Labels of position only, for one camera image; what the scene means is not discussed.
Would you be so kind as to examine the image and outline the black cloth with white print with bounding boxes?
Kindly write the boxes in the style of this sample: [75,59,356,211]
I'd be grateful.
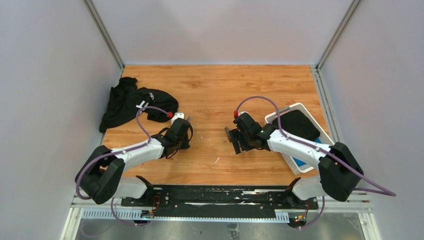
[99,77,179,133]

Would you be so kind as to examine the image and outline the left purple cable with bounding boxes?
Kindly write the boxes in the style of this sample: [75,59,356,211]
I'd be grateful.
[75,105,174,201]

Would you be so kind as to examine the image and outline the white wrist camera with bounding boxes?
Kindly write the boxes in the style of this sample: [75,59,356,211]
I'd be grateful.
[234,111,249,118]
[171,112,186,125]

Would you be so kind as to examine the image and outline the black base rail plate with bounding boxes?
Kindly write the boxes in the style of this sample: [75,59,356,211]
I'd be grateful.
[74,184,321,223]

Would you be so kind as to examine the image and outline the white plastic basket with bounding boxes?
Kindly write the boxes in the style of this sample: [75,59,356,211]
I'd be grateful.
[264,102,334,175]

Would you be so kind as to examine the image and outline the black cloth in basket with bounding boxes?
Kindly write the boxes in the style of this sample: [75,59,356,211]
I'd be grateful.
[279,110,321,142]

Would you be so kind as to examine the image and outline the blue cloth in basket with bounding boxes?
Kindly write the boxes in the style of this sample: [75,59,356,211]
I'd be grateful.
[293,137,324,168]

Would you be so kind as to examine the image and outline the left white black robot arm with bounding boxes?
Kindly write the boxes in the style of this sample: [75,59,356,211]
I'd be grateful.
[75,117,194,207]

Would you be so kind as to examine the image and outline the purple cable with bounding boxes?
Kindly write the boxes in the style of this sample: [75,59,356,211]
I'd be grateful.
[233,96,397,198]
[75,105,174,201]

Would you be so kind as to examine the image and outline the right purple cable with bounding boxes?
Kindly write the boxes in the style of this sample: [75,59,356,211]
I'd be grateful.
[233,96,397,198]

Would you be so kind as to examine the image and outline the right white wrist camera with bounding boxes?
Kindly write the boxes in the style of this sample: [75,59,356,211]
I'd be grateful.
[234,111,249,118]

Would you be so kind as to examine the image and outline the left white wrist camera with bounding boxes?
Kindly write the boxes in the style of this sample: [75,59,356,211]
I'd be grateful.
[171,112,186,125]

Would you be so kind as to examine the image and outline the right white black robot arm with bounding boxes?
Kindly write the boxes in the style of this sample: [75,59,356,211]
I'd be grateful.
[225,112,364,209]

